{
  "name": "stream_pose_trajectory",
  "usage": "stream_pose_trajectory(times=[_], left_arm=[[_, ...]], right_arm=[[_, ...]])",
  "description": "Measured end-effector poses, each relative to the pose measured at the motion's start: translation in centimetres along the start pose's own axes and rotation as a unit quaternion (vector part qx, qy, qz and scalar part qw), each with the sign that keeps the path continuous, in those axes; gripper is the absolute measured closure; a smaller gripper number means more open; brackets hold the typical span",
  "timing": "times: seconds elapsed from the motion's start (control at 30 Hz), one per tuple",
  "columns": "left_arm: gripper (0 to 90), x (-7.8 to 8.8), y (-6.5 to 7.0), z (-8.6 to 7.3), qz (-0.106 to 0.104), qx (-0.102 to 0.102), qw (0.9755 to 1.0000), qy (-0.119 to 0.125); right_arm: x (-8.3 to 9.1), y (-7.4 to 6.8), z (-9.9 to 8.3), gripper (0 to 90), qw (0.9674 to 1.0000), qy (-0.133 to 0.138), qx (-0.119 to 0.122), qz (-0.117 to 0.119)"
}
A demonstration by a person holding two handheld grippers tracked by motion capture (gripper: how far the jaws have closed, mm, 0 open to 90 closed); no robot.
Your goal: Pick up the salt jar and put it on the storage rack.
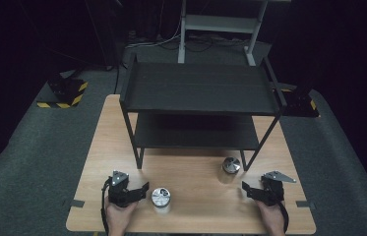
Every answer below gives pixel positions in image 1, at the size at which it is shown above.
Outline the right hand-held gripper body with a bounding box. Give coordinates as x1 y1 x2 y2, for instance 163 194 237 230
261 170 297 207

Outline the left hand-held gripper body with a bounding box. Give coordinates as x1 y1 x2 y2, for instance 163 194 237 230
106 170 140 208

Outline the white round tin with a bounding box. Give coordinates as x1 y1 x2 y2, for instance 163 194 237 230
151 187 172 214

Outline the black two-tier metal rack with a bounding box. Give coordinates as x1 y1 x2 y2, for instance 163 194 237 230
119 53 288 172

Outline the person's right hand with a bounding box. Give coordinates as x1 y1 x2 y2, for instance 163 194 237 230
257 201 286 236

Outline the stand base with hazard tape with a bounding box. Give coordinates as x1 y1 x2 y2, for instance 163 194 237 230
271 82 321 119
35 73 90 109

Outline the white metal stand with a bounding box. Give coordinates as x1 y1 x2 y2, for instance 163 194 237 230
177 0 270 67

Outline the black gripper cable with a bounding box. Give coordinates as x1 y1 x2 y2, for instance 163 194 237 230
277 200 290 234
100 178 112 236

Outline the bundle of floor cables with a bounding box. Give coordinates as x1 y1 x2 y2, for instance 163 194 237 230
124 29 252 53

